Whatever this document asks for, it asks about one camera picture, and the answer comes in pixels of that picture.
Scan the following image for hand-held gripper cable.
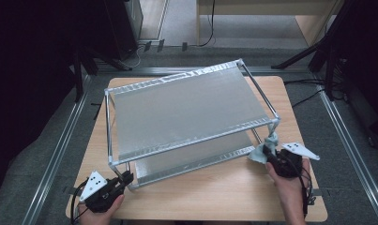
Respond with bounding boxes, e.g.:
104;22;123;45
286;156;317;219
69;181;89;225

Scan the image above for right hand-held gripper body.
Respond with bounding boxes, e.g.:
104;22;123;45
266;142;321;179

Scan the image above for hanging black cable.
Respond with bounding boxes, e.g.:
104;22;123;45
198;0;217;48

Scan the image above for aluminium floor rail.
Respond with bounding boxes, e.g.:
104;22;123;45
96;66;316;76
21;73;100;225
314;83;378;225

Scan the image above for white floor cable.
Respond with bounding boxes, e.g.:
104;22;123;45
124;43;147;68

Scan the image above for dark computer tower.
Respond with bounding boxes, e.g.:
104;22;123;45
103;0;144;60

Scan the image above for left hand-held gripper cable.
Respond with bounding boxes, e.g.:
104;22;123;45
69;181;89;225

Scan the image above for person's right hand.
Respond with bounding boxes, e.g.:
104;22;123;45
265;157;313;204

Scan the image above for metal rack with grey shelves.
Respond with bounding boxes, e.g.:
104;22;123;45
104;58;281;191

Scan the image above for black floor cable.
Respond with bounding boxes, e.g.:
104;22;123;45
283;79;326;86
291;88;325;109

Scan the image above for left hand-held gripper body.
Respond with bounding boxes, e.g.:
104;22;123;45
79;170;129;215

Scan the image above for light blue cloth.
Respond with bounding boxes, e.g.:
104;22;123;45
247;130;280;165

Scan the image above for light wooden desk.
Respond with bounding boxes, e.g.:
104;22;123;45
195;0;345;47

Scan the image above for right hand-held gripper cable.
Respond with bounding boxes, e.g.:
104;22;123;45
286;156;317;219

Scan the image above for black tripod stand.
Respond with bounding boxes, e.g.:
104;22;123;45
270;0;359;102

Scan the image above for black metal stand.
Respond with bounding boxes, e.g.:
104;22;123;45
71;46;133;103

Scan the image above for person's left hand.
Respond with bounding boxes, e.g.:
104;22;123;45
78;193;127;225

